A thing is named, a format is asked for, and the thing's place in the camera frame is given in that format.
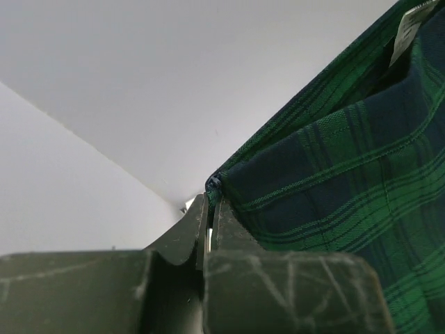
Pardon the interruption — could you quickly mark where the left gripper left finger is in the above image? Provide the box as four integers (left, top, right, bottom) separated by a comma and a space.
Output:
146, 193, 209, 267

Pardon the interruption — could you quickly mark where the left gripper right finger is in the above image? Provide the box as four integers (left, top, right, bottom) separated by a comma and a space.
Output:
210, 200, 265, 252

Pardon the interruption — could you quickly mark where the dark green skirt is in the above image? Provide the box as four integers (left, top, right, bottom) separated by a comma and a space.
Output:
205, 1, 444, 333

